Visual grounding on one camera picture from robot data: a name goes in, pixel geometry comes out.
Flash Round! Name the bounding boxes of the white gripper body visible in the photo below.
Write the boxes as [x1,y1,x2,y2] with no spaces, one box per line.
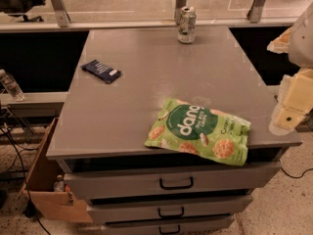
[289,3,313,69]

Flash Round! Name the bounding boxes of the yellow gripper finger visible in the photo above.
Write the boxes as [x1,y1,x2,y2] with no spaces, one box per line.
[267,27,291,54]
[269,69,313,136]

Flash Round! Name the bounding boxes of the dark blue snack bar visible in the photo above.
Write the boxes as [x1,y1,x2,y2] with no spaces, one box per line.
[81,60,121,84]

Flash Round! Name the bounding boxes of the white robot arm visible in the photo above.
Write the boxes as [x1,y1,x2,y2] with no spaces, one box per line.
[267,3,313,135]

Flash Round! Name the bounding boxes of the white green soda can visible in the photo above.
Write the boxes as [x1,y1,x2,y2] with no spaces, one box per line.
[178,6,197,44]

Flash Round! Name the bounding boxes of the green rice chips bag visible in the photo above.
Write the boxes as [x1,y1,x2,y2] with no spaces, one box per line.
[145,98,250,165]

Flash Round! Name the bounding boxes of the small bottle in box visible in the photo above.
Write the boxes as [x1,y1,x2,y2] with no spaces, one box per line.
[53,174,65,192]

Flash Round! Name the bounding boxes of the brown cardboard box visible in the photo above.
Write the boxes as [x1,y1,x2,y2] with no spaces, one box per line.
[22,117,92,223]

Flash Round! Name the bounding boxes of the clear plastic water bottle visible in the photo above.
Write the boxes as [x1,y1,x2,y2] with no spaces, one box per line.
[0,70,24,101]

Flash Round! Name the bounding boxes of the black cable right floor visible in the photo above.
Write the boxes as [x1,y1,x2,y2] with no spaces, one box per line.
[280,166,313,180]

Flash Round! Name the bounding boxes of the metal railing frame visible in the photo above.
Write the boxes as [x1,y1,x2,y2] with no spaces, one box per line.
[0,0,313,34]

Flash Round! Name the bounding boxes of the black floor cables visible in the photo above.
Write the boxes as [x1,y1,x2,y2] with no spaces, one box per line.
[0,105,52,235]

